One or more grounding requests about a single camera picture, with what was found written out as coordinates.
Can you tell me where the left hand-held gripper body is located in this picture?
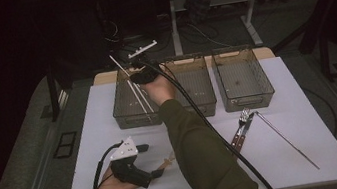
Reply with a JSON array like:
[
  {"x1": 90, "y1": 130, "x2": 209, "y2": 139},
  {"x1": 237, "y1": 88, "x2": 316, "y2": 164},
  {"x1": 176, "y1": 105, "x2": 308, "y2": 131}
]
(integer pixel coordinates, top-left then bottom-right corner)
[{"x1": 106, "y1": 133, "x2": 155, "y2": 189}]

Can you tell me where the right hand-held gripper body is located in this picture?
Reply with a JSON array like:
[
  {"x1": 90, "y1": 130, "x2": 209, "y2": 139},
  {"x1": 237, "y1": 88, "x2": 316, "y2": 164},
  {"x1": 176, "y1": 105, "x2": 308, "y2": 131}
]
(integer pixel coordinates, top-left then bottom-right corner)
[{"x1": 124, "y1": 38, "x2": 165, "y2": 88}]

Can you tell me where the translucent orange plastic spoon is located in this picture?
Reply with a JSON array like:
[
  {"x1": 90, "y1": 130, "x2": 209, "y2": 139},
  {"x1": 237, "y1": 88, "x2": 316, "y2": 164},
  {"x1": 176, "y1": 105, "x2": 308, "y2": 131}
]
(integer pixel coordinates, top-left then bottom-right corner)
[{"x1": 154, "y1": 152, "x2": 177, "y2": 171}]

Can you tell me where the white chopstick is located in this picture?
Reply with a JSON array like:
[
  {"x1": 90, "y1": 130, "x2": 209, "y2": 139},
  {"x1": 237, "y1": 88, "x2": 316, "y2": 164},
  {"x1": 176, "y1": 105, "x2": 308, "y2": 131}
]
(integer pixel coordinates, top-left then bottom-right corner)
[
  {"x1": 108, "y1": 48, "x2": 156, "y2": 119},
  {"x1": 126, "y1": 77, "x2": 149, "y2": 117}
]

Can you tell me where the grey translucent plastic bin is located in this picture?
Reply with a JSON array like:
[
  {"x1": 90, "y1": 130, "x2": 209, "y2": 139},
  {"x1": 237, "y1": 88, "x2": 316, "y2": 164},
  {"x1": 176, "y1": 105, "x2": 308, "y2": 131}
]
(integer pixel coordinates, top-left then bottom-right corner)
[
  {"x1": 209, "y1": 41, "x2": 277, "y2": 115},
  {"x1": 105, "y1": 60, "x2": 166, "y2": 132},
  {"x1": 157, "y1": 52, "x2": 220, "y2": 124}
]

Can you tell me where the metal chopstick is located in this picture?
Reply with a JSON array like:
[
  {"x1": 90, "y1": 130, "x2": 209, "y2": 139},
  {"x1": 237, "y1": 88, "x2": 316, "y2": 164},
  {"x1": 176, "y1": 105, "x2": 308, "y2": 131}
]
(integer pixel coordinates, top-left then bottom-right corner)
[
  {"x1": 255, "y1": 103, "x2": 321, "y2": 178},
  {"x1": 254, "y1": 103, "x2": 320, "y2": 179}
]

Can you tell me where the person's right hand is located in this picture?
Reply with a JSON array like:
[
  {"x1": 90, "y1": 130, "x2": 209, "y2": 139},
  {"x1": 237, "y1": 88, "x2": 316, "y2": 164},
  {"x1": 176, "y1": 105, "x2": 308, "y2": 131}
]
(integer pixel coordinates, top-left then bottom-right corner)
[{"x1": 139, "y1": 72, "x2": 180, "y2": 110}]

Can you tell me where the white-framed desk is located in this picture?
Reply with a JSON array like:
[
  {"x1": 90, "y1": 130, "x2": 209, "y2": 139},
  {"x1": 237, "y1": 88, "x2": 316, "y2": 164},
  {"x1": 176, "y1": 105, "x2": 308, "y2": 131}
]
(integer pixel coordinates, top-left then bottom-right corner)
[{"x1": 155, "y1": 0, "x2": 319, "y2": 61}]

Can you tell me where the black floor socket plate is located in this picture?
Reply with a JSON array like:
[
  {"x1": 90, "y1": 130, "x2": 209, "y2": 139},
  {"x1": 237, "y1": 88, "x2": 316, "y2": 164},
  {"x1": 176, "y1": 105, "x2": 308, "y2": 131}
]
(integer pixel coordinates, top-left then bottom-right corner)
[{"x1": 49, "y1": 130, "x2": 82, "y2": 161}]

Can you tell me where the black metal stand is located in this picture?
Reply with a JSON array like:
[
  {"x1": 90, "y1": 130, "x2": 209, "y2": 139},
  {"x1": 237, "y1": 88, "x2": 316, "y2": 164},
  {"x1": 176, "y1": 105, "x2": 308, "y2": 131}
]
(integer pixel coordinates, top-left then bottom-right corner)
[{"x1": 43, "y1": 60, "x2": 74, "y2": 123}]

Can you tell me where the left hand-held gripper cable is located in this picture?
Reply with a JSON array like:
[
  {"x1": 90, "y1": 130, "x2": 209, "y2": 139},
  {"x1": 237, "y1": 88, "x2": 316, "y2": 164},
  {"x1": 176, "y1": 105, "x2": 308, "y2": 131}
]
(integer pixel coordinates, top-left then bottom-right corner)
[{"x1": 85, "y1": 141, "x2": 131, "y2": 189}]

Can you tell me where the hand-held gripper cable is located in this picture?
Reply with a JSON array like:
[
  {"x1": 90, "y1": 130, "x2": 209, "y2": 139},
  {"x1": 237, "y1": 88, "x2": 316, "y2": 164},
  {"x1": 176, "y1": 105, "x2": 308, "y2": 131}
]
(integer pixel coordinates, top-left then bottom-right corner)
[
  {"x1": 140, "y1": 42, "x2": 278, "y2": 189},
  {"x1": 85, "y1": 141, "x2": 131, "y2": 189}
]

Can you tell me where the tangle of black floor cables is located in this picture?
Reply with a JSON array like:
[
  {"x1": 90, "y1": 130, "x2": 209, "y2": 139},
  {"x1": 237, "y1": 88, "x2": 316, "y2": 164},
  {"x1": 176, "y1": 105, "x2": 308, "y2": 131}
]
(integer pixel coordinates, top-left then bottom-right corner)
[{"x1": 99, "y1": 9, "x2": 179, "y2": 67}]

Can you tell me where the white floor cable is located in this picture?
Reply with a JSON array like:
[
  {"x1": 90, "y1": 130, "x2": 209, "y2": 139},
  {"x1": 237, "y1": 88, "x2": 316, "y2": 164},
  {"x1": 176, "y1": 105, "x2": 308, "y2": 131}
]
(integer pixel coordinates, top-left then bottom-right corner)
[{"x1": 186, "y1": 17, "x2": 233, "y2": 54}]

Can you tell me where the right hand-held gripper cable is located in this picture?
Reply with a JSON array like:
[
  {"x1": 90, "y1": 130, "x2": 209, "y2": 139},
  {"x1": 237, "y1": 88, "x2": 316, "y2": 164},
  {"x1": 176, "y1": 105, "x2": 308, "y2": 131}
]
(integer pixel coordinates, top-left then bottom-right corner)
[{"x1": 140, "y1": 42, "x2": 278, "y2": 189}]

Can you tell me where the thin black floor cable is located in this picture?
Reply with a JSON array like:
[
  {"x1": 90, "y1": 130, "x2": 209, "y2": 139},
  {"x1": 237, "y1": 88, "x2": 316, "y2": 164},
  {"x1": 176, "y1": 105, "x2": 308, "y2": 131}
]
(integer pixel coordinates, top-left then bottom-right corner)
[{"x1": 301, "y1": 82, "x2": 337, "y2": 142}]

